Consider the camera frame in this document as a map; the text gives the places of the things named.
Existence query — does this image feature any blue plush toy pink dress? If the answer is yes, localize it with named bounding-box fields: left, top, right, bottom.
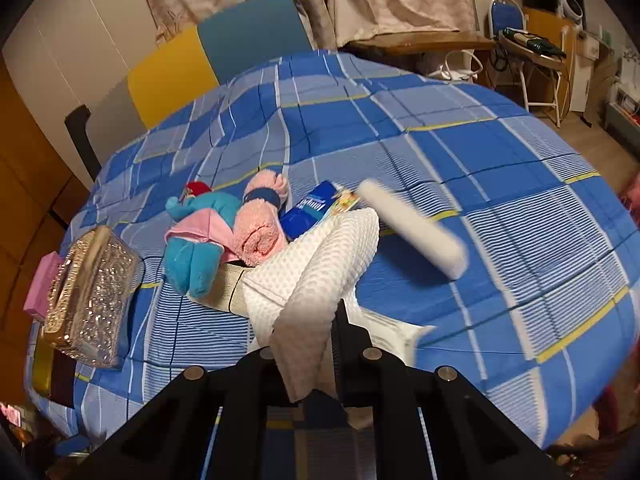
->
left=164, top=192, right=241, bottom=298

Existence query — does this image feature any blue plaid tablecloth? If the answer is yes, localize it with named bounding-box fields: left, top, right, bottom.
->
left=39, top=51, right=639, bottom=446

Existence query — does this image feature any wooden side table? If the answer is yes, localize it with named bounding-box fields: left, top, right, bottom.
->
left=341, top=32, right=496, bottom=72

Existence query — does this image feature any white booklet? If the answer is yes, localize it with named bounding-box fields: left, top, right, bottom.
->
left=344, top=295, right=435, bottom=366

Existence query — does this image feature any pink gold-crest box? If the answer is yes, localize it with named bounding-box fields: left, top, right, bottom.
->
left=23, top=252, right=63, bottom=323

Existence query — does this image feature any white round fan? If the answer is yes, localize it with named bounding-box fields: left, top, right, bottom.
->
left=556, top=0, right=584, bottom=25

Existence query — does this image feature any white rolled towel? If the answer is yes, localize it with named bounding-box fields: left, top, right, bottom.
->
left=357, top=179, right=469, bottom=281

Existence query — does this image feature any pink rolled towel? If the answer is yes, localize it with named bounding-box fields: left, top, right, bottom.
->
left=233, top=169, right=288, bottom=266

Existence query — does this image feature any white waffle cloth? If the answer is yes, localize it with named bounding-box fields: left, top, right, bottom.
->
left=242, top=208, right=378, bottom=402

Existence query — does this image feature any gold metal tin box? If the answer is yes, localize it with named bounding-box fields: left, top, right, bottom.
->
left=32, top=336, right=76, bottom=408

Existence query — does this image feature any red plush doll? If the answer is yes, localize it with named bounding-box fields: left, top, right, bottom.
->
left=183, top=181, right=212, bottom=197

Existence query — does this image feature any grey yellow blue chair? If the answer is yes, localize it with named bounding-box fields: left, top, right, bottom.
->
left=64, top=0, right=312, bottom=179

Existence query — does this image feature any blue tissue packet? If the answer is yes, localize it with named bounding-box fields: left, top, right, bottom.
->
left=280, top=180, right=360, bottom=240

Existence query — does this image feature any round tray with bottles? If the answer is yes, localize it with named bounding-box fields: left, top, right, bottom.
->
left=498, top=27, right=566, bottom=70

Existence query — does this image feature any blue white folding chair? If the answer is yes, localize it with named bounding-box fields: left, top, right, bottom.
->
left=488, top=0, right=568, bottom=127

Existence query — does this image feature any brown wooden cabinet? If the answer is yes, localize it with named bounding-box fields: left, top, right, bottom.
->
left=0, top=66, right=89, bottom=404

